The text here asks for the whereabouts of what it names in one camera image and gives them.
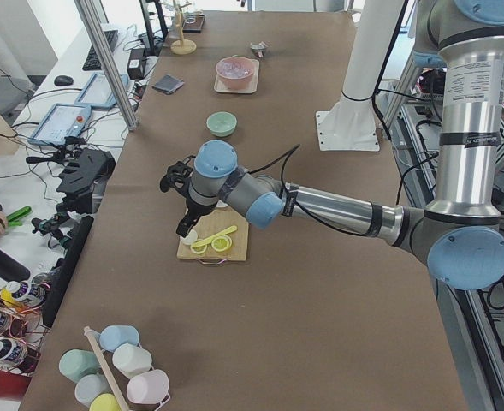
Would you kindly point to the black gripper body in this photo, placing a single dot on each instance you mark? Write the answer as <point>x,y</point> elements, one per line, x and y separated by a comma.
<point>198,211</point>

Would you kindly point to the blue teach pendant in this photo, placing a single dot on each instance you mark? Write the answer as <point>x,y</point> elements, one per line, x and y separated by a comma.
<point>61,122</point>
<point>96,93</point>

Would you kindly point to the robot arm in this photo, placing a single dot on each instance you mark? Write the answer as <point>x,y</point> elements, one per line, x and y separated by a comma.
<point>457,234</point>

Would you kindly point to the near blue teach pendant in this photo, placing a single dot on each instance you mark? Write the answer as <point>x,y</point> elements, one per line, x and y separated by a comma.
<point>61,122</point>

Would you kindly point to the cream serving tray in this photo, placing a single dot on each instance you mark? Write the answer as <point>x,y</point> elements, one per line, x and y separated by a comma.
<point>250,88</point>

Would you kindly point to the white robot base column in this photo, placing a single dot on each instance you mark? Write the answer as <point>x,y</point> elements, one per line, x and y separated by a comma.
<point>350,124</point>

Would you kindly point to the upper lemon slice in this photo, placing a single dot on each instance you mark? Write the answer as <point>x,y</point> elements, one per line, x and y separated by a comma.
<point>199,247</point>

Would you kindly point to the black bar on desk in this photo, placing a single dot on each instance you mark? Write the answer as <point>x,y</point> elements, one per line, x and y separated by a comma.
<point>60,286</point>

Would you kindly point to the blue cup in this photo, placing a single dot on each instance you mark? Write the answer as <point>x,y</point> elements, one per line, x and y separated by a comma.
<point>113,336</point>

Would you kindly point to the green bowl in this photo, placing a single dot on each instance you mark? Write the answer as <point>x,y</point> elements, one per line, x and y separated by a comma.
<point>221,124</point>

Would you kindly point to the black camera stand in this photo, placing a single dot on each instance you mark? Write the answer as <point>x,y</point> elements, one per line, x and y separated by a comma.
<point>83,179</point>

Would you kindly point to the grey folded cloth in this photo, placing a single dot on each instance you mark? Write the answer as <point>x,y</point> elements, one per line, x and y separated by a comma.
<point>168,84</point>

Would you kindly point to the black thermos bottle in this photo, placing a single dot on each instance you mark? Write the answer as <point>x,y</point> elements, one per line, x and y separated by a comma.
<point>12,270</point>

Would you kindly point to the dark wooden tray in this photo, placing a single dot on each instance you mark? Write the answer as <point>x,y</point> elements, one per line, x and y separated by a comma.
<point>193,23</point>

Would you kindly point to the pink cup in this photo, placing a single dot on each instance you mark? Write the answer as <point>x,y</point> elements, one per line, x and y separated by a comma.
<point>150,387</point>

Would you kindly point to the yellow cup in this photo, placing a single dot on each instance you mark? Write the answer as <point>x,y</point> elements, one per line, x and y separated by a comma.
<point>105,402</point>

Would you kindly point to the copper wire basket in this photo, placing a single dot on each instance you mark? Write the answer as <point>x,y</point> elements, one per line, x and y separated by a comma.
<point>21,326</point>

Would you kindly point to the far blue teach pendant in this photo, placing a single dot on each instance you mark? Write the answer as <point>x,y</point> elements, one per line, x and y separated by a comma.
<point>96,93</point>

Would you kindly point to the pile of clear ice cubes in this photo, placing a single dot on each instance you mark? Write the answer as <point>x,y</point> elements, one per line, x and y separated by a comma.
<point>235,69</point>

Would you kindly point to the green clip tool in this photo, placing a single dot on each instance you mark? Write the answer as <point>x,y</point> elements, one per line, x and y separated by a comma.
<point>15,218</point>

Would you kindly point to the aluminium frame post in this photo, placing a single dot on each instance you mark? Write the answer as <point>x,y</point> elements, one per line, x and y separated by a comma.
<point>90,19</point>

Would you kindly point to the black computer mouse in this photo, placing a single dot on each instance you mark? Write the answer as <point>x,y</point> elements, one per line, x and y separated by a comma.
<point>63,80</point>

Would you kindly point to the yellow plastic knife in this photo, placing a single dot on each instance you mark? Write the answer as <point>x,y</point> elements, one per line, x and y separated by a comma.
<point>209,239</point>

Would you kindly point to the pink bowl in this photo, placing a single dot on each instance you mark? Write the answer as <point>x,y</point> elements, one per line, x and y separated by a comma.
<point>235,84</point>

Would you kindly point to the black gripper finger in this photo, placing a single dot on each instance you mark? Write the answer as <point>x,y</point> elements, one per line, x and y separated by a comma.
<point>181,230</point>
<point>190,224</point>

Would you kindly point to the wooden mug tree stand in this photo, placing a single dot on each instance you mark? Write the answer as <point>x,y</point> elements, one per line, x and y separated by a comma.
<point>178,44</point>

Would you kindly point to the metal cutting board handle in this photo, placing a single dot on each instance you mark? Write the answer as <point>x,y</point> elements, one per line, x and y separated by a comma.
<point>212,262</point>

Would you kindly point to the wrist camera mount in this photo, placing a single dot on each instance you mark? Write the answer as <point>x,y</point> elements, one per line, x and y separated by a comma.
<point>177,176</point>

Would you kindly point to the black power adapter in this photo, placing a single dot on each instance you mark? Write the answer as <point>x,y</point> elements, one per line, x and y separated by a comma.
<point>136,64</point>

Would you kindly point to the green cup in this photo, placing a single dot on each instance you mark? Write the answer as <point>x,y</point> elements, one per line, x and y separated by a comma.
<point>75,364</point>

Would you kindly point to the grey cup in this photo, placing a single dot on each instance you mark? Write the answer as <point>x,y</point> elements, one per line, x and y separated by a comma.
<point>90,387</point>

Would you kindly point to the white cup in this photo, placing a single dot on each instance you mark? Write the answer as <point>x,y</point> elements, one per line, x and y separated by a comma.
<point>131,360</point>

